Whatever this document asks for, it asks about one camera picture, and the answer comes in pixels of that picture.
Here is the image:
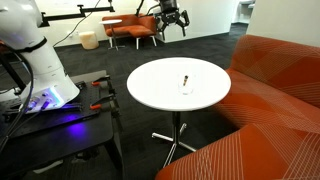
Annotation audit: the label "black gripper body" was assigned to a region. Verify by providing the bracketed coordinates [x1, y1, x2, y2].
[158, 0, 181, 24]

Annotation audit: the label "small orange sofa white legs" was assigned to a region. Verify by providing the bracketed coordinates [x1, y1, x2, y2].
[101, 13, 158, 51]

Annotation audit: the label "small white round side table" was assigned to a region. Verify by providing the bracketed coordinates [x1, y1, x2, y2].
[99, 19, 126, 52]

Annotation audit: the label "clear drinking glass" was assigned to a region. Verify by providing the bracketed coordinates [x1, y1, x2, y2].
[178, 71, 196, 96]

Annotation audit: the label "cream cylindrical stool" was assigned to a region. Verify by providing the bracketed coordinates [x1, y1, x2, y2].
[78, 30, 100, 51]

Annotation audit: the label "large orange patterned sofa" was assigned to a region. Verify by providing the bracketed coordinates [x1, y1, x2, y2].
[154, 34, 320, 180]

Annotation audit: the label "black robot workbench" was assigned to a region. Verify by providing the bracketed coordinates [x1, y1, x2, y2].
[0, 69, 126, 180]

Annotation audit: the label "black metal stand pole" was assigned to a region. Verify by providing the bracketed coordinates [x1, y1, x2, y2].
[0, 51, 27, 96]

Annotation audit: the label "white object under workbench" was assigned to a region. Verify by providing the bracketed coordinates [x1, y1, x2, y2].
[32, 159, 65, 175]

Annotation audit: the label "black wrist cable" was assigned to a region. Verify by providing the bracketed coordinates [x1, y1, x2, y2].
[134, 0, 162, 18]

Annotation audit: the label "orange handled black clamp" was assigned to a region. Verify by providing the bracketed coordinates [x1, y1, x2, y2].
[91, 74, 116, 95]
[89, 93, 121, 122]

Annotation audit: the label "thin black hanging cable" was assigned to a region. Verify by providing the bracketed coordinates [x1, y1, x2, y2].
[53, 0, 102, 48]

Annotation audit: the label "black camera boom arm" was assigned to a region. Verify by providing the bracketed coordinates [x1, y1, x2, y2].
[38, 3, 116, 28]

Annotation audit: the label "chrome pedestal table base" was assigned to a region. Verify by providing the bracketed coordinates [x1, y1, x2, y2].
[151, 110, 198, 169]

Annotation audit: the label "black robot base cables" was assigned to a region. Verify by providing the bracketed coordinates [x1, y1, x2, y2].
[0, 49, 38, 155]

